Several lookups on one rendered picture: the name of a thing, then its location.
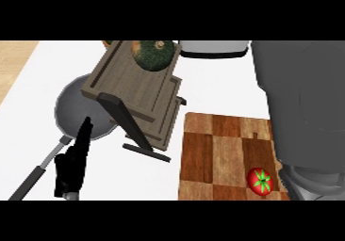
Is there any grey-brown wooden tiered basket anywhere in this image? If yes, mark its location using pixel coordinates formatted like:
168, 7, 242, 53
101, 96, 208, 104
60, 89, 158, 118
81, 40, 190, 164

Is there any brown checkered wooden cutting board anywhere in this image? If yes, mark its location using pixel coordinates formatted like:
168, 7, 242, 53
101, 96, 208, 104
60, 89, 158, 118
177, 111, 294, 201

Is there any green speckled squash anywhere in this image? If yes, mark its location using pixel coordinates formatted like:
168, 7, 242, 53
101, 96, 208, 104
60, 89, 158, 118
131, 40, 177, 72

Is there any grey frying pan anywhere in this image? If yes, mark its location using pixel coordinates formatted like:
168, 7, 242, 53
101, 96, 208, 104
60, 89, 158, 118
8, 72, 121, 201

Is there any white and black appliance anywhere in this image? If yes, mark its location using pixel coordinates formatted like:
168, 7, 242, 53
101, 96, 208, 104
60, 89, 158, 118
177, 40, 252, 59

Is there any red vegetable with green stem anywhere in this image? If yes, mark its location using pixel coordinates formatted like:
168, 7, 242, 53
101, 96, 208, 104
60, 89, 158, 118
247, 167, 276, 198

